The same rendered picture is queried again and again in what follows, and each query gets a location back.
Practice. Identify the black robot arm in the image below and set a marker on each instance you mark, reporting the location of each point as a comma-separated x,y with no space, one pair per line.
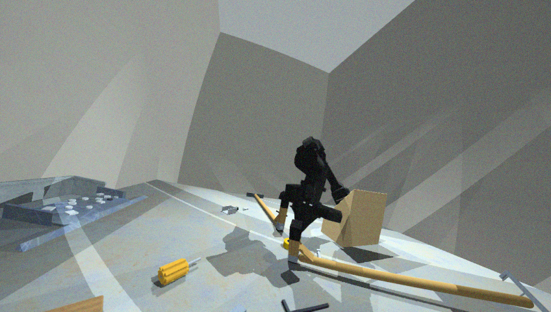
311,160

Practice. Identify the grey l-shaped metal rod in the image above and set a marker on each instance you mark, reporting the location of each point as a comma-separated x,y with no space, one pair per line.
308,309

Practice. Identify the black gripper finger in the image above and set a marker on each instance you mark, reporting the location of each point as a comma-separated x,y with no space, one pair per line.
296,211
307,219

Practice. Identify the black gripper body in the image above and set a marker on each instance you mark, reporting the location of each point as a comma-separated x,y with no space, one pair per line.
317,208

